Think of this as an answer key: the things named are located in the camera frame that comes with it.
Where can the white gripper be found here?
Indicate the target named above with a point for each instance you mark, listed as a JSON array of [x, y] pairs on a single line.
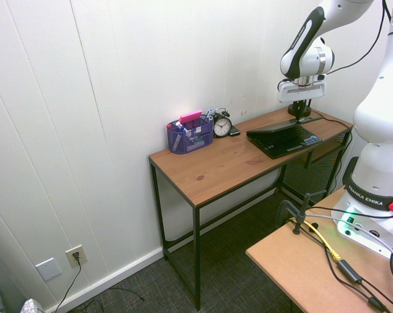
[[301, 93]]

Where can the black laptop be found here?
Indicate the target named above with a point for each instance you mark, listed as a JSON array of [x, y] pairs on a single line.
[[281, 143]]

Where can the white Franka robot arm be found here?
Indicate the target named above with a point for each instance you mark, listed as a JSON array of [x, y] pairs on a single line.
[[379, 114]]

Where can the black round lamp base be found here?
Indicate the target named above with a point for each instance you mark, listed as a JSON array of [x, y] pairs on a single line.
[[290, 111]]

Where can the black alarm clock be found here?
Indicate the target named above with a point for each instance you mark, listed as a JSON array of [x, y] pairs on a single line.
[[222, 127]]

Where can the blue capped marker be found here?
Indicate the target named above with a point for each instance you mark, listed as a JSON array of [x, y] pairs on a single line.
[[210, 111]]

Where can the pink sticky note pad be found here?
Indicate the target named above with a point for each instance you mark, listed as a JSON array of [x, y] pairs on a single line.
[[190, 116]]

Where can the black metal clamp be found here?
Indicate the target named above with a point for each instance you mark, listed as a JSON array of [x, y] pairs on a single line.
[[299, 221]]

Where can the purple mesh desk organizer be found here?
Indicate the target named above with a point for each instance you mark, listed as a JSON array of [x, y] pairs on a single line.
[[183, 143]]

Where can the light wooden robot table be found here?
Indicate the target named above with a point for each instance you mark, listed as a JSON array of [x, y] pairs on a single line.
[[297, 277]]

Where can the white patterned bedding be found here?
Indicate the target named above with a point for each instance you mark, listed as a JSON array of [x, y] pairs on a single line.
[[31, 307]]

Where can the wooden desk black metal frame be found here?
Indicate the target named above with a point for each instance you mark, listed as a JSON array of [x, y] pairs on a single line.
[[216, 163]]

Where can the beige wall outlet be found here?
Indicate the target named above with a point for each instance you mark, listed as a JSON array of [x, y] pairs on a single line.
[[80, 251]]

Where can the white blank wall plate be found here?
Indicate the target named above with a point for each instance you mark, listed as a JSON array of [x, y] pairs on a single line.
[[48, 269]]

